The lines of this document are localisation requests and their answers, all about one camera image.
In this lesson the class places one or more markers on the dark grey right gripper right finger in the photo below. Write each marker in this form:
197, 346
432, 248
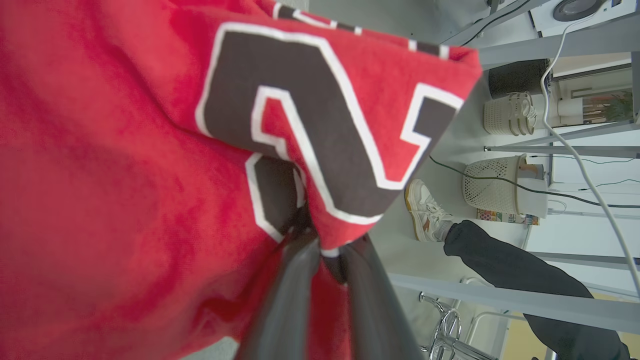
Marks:
377, 320

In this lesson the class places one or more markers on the black trouser leg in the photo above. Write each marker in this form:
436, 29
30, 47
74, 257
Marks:
515, 265

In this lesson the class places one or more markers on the chrome stool base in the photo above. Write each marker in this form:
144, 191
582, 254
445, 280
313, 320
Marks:
450, 330

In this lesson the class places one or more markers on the cream perforated laundry basket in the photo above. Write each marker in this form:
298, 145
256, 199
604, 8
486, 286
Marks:
490, 192

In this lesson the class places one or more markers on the black mesh bin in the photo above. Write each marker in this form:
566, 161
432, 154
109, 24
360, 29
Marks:
517, 77

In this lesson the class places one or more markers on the colourful patterned box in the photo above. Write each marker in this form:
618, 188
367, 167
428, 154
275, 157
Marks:
500, 216

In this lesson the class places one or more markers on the white sneaker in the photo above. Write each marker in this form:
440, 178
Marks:
425, 210

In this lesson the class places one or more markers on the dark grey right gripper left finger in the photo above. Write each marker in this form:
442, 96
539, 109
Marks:
287, 310

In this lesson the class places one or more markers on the stack of cream baskets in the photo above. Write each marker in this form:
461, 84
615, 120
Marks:
505, 115

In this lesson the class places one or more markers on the red and white jersey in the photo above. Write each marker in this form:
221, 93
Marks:
125, 175

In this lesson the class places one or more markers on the grey metal frame beam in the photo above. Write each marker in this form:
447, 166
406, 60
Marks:
525, 300
575, 150
540, 50

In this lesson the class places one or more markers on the white cylinder bin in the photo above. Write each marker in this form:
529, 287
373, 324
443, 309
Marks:
534, 197

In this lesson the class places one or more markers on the white washing machine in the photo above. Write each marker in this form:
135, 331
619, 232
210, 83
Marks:
575, 10

